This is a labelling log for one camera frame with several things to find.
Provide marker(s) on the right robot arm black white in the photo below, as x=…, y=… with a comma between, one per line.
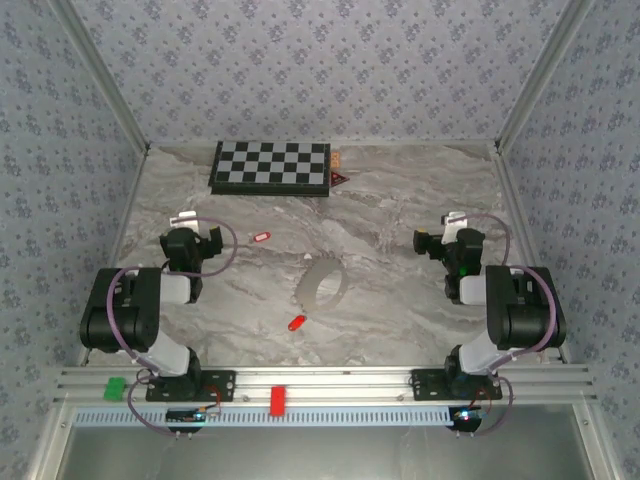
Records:
x=525, y=310

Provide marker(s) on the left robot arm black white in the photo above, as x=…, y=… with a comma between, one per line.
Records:
x=125, y=310

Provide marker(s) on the black grey chessboard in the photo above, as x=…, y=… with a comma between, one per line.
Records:
x=270, y=165

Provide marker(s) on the red triangle piece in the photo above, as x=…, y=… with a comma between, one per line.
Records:
x=338, y=180

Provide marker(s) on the small orange block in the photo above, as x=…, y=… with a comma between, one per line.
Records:
x=335, y=160

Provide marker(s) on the green plastic block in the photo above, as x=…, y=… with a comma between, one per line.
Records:
x=114, y=389

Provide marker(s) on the red plastic block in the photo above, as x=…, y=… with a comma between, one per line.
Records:
x=278, y=400

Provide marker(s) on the grey metal sheet panel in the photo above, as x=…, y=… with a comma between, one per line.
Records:
x=325, y=450

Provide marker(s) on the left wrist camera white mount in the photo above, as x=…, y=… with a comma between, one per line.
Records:
x=184, y=220

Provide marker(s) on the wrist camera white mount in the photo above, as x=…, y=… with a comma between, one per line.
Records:
x=184, y=220
x=454, y=222

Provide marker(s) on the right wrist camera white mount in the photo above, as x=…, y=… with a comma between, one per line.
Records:
x=454, y=222

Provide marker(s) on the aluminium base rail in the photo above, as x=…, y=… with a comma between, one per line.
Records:
x=325, y=385

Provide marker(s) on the aluminium frame post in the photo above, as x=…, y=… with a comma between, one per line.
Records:
x=542, y=75
x=105, y=80

